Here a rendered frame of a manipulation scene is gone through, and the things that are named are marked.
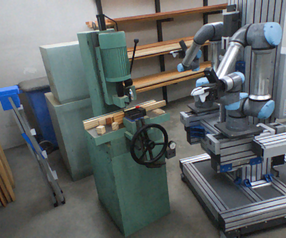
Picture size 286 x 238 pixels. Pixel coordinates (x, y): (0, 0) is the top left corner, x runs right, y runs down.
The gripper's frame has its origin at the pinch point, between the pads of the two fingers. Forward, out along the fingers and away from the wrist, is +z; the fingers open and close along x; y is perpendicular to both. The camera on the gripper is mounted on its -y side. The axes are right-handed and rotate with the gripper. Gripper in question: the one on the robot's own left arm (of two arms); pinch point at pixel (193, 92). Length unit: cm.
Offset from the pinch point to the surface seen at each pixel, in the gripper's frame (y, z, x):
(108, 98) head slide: 9, -2, 86
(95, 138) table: 27, 24, 67
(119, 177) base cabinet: 62, 13, 69
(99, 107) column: 16, 1, 99
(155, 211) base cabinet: 108, -12, 71
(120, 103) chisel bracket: 12, -4, 73
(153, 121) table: 30, -20, 61
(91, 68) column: -15, 0, 96
